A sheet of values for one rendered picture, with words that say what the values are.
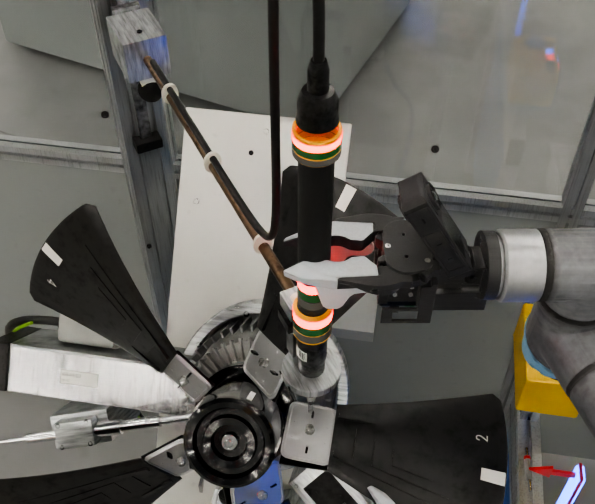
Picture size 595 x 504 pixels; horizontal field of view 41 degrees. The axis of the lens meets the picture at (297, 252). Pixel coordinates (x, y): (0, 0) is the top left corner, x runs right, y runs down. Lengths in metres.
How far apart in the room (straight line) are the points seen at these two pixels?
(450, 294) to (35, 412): 1.93
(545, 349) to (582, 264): 0.13
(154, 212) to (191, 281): 0.38
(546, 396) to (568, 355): 0.47
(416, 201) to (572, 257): 0.18
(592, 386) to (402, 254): 0.24
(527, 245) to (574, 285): 0.06
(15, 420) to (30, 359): 1.35
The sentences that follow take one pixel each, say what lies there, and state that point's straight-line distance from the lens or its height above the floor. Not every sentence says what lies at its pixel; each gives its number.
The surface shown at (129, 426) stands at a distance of 1.21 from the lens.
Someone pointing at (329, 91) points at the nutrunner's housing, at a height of 1.73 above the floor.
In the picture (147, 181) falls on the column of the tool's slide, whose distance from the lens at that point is 1.59.
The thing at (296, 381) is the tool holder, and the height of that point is 1.34.
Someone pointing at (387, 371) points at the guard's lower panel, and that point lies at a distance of 2.17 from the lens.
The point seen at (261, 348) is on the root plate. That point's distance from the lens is 1.07.
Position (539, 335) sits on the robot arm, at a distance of 0.91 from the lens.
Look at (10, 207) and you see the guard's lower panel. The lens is 2.02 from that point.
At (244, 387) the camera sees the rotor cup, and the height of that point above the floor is 1.24.
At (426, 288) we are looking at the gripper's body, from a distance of 0.80.
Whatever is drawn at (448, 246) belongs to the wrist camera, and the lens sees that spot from 0.77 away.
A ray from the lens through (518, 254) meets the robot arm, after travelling 0.81.
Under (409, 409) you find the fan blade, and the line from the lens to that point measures 1.11.
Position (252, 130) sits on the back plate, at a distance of 1.25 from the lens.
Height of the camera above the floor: 2.12
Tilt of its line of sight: 47 degrees down
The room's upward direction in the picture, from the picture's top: straight up
